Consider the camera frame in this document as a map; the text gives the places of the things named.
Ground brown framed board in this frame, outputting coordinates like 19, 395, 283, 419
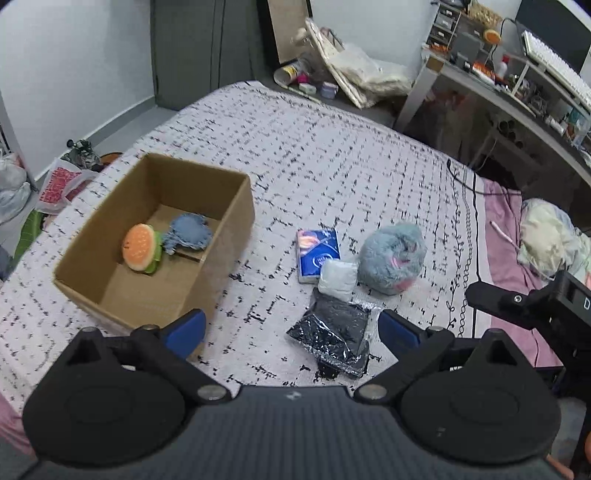
267, 0, 312, 68

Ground black monitor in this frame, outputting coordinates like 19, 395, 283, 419
515, 0, 591, 75

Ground white tote bags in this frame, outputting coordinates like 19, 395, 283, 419
305, 18, 414, 109

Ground white keyboard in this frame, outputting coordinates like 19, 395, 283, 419
522, 30, 591, 109

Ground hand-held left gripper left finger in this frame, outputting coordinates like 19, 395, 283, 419
65, 308, 232, 406

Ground blue tissue pack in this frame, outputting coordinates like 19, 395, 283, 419
296, 227, 341, 284

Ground black cable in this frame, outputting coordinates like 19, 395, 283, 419
447, 159, 522, 199

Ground grey-blue fluffy plush toy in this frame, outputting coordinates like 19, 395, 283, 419
358, 222, 428, 296

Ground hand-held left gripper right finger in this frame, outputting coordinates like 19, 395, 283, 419
353, 308, 530, 408

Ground crumpled pale green cloth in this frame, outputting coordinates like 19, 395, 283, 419
517, 198, 591, 280

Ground small drawer organizer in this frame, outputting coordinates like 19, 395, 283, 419
429, 2, 462, 49

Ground black cloth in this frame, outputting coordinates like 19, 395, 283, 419
286, 288, 384, 380

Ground white desk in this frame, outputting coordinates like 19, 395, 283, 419
394, 44, 591, 174

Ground burger plush toy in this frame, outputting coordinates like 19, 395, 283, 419
121, 223, 163, 276

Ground brown cardboard box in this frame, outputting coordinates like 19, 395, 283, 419
53, 152, 257, 337

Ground wicker basket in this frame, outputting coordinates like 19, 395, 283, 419
468, 1, 503, 28

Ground red-print plastic bag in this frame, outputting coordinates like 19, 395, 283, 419
36, 158, 99, 215

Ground small blue plush toy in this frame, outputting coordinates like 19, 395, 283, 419
163, 213, 214, 256

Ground white cable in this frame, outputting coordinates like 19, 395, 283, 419
490, 222, 517, 247

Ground pink bedsheet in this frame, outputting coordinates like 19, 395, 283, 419
471, 178, 591, 370

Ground white black-patterned blanket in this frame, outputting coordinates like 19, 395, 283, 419
0, 80, 485, 409

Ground dark grey wardrobe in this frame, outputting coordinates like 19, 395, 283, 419
150, 0, 282, 112

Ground white plastic bag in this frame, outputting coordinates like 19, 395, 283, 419
0, 153, 32, 224

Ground white soft packet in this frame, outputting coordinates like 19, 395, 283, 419
318, 259, 359, 303

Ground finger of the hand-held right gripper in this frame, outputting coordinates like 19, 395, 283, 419
464, 280, 550, 331

